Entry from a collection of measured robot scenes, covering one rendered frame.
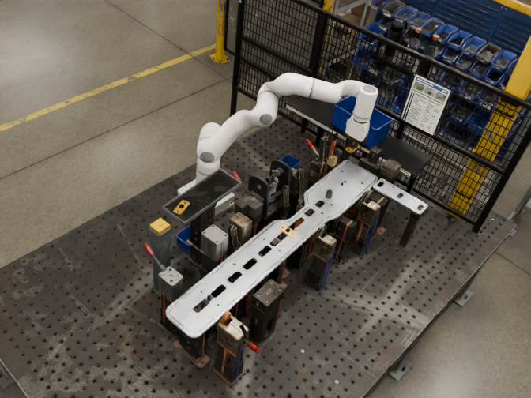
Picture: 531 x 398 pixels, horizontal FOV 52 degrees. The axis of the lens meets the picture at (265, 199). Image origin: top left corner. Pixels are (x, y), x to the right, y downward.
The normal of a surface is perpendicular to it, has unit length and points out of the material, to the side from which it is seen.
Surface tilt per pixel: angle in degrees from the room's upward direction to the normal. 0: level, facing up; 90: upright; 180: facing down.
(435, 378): 0
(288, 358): 0
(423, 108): 90
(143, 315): 0
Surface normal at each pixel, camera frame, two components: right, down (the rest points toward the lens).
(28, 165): 0.11, -0.71
